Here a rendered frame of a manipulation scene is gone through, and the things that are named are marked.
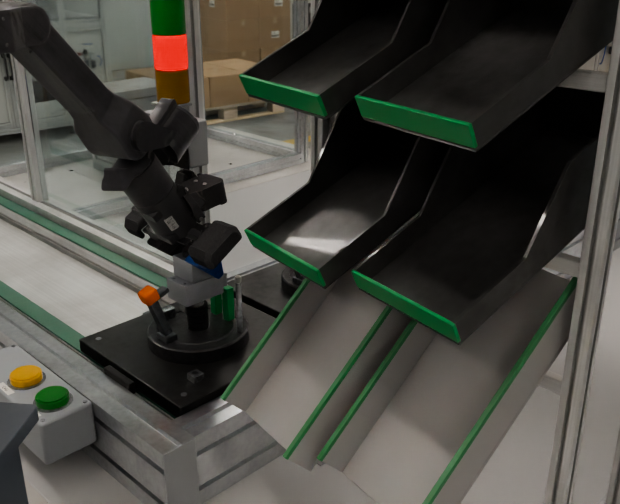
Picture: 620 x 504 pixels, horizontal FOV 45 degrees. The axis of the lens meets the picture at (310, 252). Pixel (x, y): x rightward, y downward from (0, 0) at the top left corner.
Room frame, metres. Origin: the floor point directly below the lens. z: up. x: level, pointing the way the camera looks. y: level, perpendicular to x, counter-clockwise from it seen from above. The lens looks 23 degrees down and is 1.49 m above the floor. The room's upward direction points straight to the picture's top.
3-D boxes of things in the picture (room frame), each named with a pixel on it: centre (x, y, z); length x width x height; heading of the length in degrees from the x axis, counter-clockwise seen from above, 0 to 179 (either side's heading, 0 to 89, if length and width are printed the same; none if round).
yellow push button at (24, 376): (0.84, 0.37, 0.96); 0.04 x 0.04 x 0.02
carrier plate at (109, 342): (0.93, 0.16, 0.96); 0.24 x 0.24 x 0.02; 45
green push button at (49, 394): (0.79, 0.32, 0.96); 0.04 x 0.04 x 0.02
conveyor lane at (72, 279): (1.16, 0.35, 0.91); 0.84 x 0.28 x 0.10; 45
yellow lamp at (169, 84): (1.15, 0.21, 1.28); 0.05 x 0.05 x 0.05
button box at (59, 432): (0.84, 0.37, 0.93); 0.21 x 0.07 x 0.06; 45
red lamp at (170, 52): (1.15, 0.21, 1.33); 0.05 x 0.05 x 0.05
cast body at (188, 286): (0.94, 0.15, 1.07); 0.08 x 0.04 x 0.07; 136
